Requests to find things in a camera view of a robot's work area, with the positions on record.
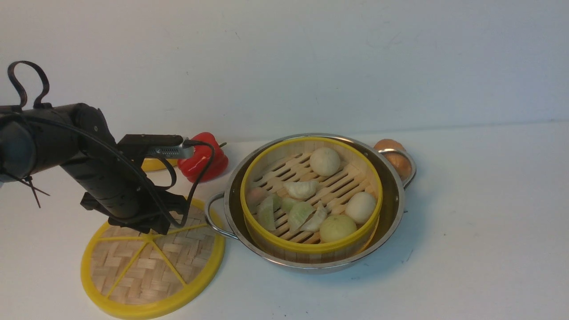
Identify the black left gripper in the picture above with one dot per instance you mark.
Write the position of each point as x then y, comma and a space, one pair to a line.
114, 190

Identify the yellow woven bamboo steamer lid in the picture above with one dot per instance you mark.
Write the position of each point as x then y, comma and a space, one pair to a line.
136, 276

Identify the yellow bamboo steamer basket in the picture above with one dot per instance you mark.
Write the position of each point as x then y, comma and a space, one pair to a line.
285, 162

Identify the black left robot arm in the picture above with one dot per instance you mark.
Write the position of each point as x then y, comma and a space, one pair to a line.
76, 138

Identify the stainless steel pot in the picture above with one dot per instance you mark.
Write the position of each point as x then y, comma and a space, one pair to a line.
219, 217

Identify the yellow toy banana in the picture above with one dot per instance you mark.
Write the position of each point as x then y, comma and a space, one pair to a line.
155, 165

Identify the red toy bell pepper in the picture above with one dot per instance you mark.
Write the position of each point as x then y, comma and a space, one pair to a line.
208, 161

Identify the pink dumpling left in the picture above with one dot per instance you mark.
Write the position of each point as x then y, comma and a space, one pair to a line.
254, 197

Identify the green dumpling left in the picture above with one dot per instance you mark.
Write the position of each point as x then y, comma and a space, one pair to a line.
265, 212

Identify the small green dumpling middle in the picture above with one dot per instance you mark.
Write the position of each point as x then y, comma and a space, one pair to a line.
287, 204

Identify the white dumpling centre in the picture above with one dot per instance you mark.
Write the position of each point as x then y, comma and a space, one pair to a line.
301, 190

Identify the white dumpling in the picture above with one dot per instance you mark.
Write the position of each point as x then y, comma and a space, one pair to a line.
313, 224
301, 190

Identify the green dumpling front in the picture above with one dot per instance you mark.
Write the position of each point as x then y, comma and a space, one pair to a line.
298, 215

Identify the white dumpling front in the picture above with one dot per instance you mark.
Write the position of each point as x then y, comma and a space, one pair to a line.
313, 224

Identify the white bun far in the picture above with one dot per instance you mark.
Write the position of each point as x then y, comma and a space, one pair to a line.
325, 161

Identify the white bun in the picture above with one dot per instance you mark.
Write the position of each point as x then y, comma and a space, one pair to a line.
325, 161
361, 207

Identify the yellowish bun front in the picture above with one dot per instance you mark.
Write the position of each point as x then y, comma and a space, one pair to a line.
336, 227

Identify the white bun right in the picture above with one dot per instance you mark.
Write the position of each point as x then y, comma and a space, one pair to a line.
361, 207

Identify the brown toy potato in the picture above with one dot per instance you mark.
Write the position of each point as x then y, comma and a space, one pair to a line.
399, 162

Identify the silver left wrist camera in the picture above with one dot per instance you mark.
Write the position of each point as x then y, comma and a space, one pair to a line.
147, 145

